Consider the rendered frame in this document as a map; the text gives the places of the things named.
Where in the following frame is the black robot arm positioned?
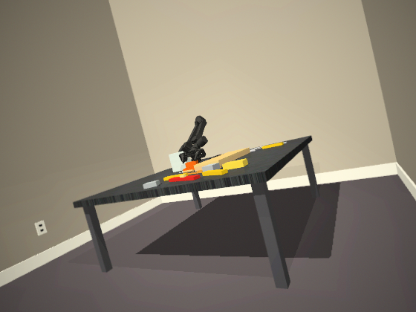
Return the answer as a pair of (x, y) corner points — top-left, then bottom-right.
(178, 115), (208, 154)

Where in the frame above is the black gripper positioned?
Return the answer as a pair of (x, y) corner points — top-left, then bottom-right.
(179, 146), (206, 164)

